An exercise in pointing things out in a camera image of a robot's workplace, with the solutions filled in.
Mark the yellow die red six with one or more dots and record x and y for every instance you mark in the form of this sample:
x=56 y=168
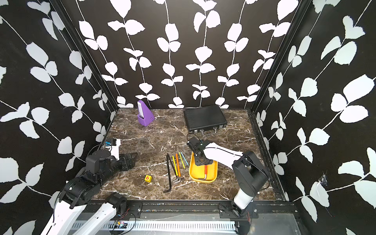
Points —
x=148 y=178

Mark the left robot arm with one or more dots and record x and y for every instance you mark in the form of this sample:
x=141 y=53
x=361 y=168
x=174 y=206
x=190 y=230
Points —
x=76 y=195

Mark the large black hex key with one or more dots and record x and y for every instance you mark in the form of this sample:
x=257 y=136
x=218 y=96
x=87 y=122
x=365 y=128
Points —
x=169 y=175

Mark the black front mounting rail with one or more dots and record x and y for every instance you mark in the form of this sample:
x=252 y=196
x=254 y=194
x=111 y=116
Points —
x=138 y=208

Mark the white slotted cable duct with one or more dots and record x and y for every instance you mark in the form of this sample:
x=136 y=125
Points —
x=176 y=226

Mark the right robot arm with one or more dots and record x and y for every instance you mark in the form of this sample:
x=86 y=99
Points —
x=250 y=174

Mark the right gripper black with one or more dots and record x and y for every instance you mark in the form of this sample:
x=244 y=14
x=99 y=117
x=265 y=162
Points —
x=197 y=162

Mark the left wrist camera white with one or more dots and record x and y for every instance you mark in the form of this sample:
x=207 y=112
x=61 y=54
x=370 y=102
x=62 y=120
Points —
x=113 y=146

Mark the yellow plastic storage box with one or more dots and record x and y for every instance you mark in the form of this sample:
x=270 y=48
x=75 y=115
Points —
x=197 y=172

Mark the small black hex key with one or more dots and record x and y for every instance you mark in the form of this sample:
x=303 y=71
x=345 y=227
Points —
x=173 y=169

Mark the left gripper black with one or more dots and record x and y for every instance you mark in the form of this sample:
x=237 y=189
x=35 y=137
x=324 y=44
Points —
x=128 y=165

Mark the purple metronome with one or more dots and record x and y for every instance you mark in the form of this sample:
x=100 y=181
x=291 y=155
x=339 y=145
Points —
x=145 y=116

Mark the red hex key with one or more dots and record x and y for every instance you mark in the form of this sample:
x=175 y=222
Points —
x=205 y=173

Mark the small circuit board with wires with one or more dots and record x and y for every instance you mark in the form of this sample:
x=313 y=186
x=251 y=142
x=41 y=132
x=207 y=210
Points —
x=118 y=225

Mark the black ribbed carrying case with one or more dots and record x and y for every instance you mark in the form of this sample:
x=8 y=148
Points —
x=204 y=119

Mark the green hex key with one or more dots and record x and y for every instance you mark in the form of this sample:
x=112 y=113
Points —
x=180 y=156

